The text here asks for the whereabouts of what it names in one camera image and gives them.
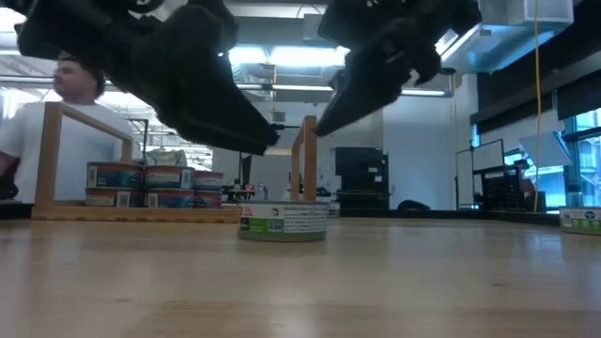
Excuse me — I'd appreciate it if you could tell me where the long ceiling tube light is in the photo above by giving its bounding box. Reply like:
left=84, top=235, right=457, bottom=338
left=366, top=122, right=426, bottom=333
left=234, top=83, right=455, bottom=99

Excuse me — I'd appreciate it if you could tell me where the person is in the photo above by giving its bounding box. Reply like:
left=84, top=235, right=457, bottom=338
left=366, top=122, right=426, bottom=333
left=0, top=52, right=142, bottom=204

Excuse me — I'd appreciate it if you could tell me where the silver rectangular air duct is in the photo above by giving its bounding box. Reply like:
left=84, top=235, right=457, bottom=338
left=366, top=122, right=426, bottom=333
left=440, top=0, right=575, bottom=74

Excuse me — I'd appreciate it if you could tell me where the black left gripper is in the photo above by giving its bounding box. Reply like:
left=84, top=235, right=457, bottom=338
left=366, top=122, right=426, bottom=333
left=16, top=4, right=282, bottom=157

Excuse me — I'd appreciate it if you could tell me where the black bag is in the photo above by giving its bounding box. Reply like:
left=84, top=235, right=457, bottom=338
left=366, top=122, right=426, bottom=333
left=397, top=199, right=432, bottom=211

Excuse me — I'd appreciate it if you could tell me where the white slanted panel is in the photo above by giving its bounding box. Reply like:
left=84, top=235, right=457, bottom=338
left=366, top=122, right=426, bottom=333
left=518, top=131, right=574, bottom=168

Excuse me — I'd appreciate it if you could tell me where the wooden slatted shelf rack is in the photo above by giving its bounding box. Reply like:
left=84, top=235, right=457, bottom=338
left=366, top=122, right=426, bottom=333
left=31, top=101, right=319, bottom=224

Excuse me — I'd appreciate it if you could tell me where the white board on stand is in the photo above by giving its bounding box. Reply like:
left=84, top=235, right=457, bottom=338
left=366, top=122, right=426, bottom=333
left=454, top=138, right=506, bottom=211

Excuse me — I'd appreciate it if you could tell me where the blue salmon can gold lid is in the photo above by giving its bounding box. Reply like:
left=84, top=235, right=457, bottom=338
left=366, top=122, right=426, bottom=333
left=143, top=164, right=196, bottom=191
left=193, top=170, right=224, bottom=192
left=193, top=190, right=224, bottom=209
left=85, top=161, right=146, bottom=191
left=85, top=187, right=146, bottom=208
left=144, top=188, right=196, bottom=209

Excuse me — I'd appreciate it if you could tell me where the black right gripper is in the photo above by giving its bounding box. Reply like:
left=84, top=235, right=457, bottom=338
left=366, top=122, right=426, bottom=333
left=314, top=0, right=484, bottom=138

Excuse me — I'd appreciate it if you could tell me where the black wire crate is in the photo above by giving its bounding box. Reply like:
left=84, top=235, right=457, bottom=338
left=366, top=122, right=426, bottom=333
left=482, top=166, right=525, bottom=211

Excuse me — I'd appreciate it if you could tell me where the glass window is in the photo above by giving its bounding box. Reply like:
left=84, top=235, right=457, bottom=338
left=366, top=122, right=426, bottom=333
left=561, top=108, right=601, bottom=208

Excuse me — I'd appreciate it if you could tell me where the black cabinet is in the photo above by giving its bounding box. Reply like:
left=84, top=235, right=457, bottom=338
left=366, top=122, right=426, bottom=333
left=333, top=146, right=391, bottom=211

